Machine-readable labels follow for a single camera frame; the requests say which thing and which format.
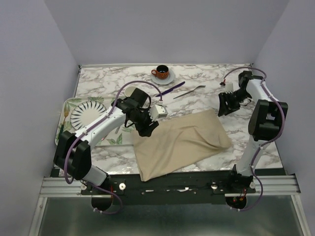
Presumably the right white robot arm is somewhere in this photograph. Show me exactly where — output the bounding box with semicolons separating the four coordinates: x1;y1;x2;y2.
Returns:
218;66;288;193

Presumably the brown coffee cup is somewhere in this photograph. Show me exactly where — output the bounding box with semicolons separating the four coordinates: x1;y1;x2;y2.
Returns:
151;65;169;80

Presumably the white tray with leaf print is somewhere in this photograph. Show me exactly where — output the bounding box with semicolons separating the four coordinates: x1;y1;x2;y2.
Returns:
55;96;134;147

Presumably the silver fork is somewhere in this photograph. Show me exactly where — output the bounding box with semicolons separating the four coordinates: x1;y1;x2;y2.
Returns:
173;85;206;99

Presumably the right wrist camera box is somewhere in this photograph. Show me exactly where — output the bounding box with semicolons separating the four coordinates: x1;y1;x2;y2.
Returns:
225;83;234;93

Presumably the white plate with blue stripes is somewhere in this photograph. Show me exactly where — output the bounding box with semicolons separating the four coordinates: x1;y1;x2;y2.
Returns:
70;101;107;130

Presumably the grey and cream mug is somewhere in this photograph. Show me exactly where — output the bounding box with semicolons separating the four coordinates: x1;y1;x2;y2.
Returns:
124;86;136;97

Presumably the gold fork with green handle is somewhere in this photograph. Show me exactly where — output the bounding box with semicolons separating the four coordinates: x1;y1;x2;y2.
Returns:
58;105;69;139

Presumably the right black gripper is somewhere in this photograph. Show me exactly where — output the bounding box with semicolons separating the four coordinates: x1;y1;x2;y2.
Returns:
218;89;251;117

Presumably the aluminium frame rail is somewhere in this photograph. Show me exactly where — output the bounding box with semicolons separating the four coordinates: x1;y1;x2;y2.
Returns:
39;176;301;198

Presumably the white saucer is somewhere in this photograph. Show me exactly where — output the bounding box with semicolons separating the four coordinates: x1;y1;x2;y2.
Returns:
150;68;176;85

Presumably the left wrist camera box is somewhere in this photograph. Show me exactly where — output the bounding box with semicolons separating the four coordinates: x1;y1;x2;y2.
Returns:
149;105;168;121

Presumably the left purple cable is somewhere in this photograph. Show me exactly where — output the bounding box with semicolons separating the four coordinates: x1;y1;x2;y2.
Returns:
63;80;163;216

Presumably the purple knife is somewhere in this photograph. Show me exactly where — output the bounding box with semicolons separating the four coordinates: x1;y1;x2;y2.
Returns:
161;82;186;95

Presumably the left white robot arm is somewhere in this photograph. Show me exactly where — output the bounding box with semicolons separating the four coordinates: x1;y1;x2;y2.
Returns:
54;89;167;194

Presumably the beige cloth napkin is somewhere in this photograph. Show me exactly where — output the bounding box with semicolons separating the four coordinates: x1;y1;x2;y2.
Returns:
131;109;231;182

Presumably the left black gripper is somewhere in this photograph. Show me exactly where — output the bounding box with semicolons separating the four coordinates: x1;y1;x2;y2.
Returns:
131;107;159;138

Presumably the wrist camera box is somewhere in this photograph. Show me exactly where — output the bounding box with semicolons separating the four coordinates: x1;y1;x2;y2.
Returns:
225;83;234;93
149;105;168;121

